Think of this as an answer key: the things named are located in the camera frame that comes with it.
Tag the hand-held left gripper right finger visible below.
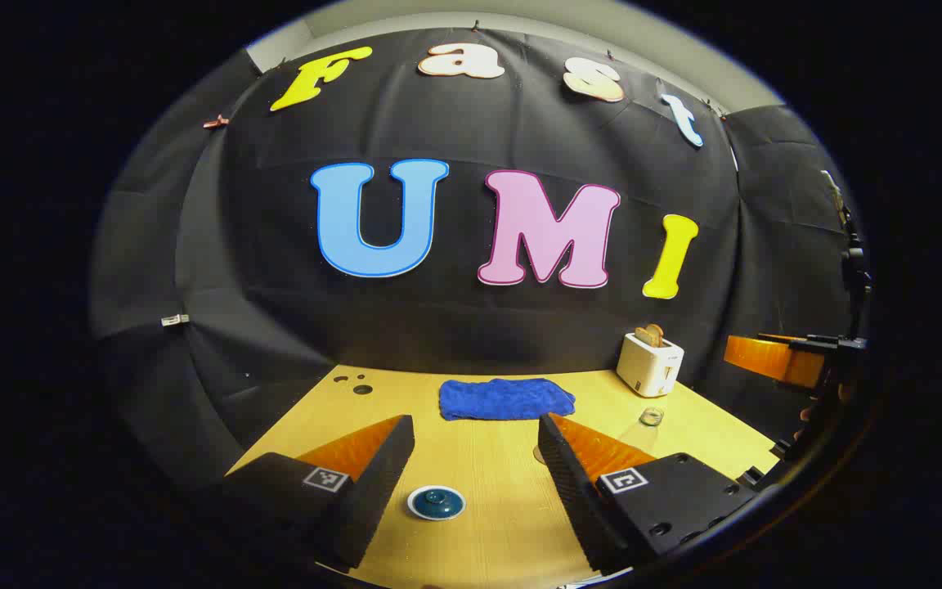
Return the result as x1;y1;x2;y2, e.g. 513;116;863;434
537;412;759;576

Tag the blue towel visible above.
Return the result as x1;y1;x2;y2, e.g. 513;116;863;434
438;377;576;422

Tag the white toaster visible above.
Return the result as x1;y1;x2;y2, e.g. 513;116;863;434
616;330;685;399

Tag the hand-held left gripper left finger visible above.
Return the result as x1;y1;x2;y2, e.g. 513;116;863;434
222;415;415;571

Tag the black backdrop cloth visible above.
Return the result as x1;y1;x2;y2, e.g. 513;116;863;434
91;29;872;492

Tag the grey teacup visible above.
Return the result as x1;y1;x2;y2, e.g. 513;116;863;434
406;485;467;522

